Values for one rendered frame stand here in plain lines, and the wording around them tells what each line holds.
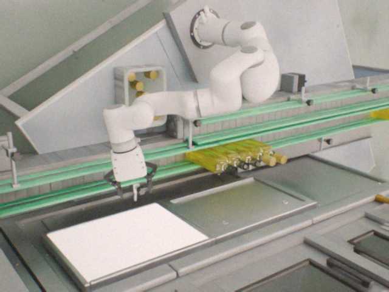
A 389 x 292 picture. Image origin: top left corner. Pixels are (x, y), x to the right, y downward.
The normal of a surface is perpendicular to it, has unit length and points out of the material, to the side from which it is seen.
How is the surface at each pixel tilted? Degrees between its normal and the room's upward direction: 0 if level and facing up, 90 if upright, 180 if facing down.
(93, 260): 90
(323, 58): 0
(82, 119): 0
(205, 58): 3
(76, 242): 90
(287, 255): 90
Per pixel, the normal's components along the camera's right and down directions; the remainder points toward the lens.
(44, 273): 0.01, -0.95
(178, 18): 0.60, 0.30
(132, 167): 0.18, 0.38
